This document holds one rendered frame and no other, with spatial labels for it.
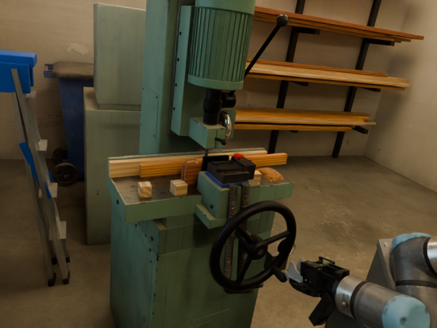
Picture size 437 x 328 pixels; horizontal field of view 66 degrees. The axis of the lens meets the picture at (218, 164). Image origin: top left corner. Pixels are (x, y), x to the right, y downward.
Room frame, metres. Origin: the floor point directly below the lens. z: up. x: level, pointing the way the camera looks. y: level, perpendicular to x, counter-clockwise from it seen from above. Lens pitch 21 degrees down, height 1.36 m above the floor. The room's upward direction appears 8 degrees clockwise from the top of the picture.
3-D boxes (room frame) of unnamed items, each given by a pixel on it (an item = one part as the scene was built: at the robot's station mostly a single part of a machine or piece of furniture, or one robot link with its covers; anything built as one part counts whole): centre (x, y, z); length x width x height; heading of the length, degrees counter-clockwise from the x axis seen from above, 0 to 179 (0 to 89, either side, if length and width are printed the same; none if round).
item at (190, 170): (1.03, 0.00, 0.93); 0.25 x 0.01 x 0.07; 122
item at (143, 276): (1.20, 0.11, 0.36); 0.58 x 0.45 x 0.71; 32
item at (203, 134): (1.12, 0.05, 1.03); 0.14 x 0.07 x 0.09; 32
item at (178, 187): (0.90, 0.11, 0.92); 0.04 x 0.04 x 0.03; 36
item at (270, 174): (1.15, -0.19, 0.91); 0.10 x 0.07 x 0.02; 32
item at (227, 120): (1.28, 0.01, 1.02); 0.12 x 0.03 x 0.12; 32
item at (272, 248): (1.12, -0.25, 0.58); 0.12 x 0.08 x 0.08; 32
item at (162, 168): (1.14, -0.01, 0.92); 0.60 x 0.02 x 0.04; 122
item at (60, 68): (2.78, 1.15, 0.48); 0.64 x 0.54 x 0.97; 117
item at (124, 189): (1.00, 0.01, 0.87); 0.61 x 0.30 x 0.06; 122
